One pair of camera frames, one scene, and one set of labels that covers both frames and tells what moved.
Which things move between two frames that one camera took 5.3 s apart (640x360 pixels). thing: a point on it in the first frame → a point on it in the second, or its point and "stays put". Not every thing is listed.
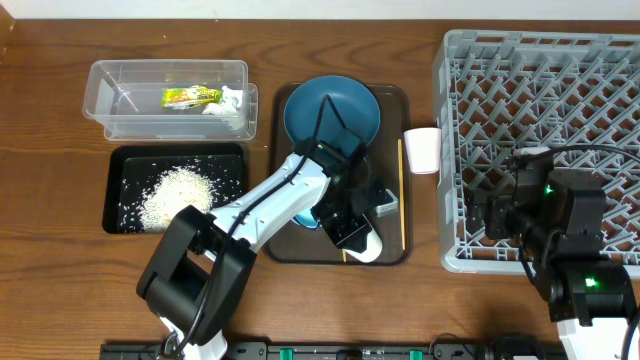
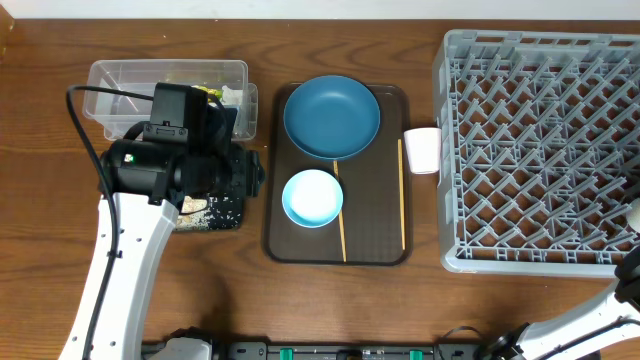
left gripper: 354,240 → 253,175
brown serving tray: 309,245 stays put
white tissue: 231,102 stays put
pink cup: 423,145 stays put
